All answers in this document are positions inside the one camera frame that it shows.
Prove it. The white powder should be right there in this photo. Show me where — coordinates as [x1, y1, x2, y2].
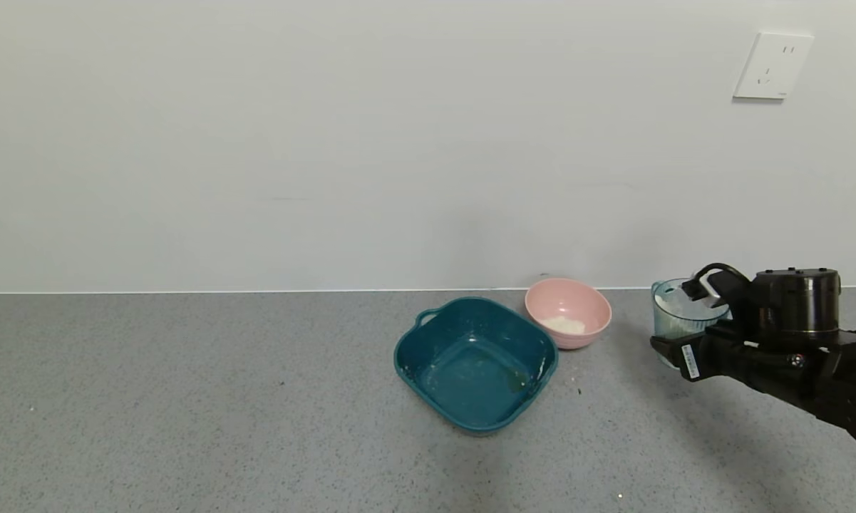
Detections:
[542, 316, 587, 336]

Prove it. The teal square plastic basin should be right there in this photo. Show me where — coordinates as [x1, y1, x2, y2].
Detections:
[393, 297, 559, 434]

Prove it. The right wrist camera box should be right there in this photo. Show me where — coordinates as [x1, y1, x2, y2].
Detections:
[681, 274, 753, 323]

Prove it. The clear ribbed cup with handle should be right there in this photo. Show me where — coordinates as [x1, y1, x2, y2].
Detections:
[651, 278, 732, 368]

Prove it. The pink round bowl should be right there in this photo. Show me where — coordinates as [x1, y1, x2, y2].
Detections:
[525, 278, 612, 351]

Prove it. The white wall socket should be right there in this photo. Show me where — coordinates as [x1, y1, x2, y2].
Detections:
[733, 31, 815, 100]

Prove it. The black camera cable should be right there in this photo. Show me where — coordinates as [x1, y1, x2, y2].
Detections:
[691, 262, 753, 294]

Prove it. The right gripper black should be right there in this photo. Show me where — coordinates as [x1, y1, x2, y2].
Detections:
[649, 323, 771, 382]

